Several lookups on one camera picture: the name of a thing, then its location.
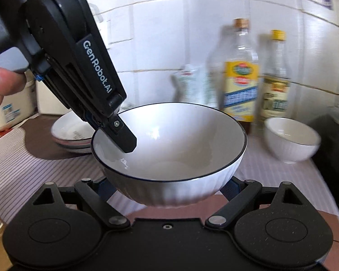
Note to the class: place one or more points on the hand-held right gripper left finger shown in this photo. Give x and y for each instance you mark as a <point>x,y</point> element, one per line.
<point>104,189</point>

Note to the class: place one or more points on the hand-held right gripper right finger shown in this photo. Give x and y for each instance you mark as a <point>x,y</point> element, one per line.
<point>231,189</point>

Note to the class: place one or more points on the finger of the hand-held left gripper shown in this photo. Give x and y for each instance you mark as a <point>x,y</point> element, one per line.
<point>86,117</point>
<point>123,137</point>

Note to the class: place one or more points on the pink rabbit print plate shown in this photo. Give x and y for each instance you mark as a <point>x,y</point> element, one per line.
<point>69,127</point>

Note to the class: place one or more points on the white ribbed bowl black rim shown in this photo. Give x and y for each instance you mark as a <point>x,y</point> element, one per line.
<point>292,144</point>
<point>172,146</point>

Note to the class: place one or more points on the person's left hand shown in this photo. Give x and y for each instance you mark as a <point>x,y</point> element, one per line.
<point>2,83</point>

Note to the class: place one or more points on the white plate black rim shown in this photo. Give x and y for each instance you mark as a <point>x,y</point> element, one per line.
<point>76,150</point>

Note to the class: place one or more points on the white rice cooker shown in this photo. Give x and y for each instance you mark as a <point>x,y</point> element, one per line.
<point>5,110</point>

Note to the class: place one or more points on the white plastic bag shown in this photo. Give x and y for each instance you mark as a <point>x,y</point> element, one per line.
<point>189,84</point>

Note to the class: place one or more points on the yellow label oil bottle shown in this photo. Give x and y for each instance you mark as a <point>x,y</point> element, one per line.
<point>241,82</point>

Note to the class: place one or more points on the black wok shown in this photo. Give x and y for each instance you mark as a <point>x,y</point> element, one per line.
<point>333,141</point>

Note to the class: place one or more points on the clear vinegar bottle yellow cap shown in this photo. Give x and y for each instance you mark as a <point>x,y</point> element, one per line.
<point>276,82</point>

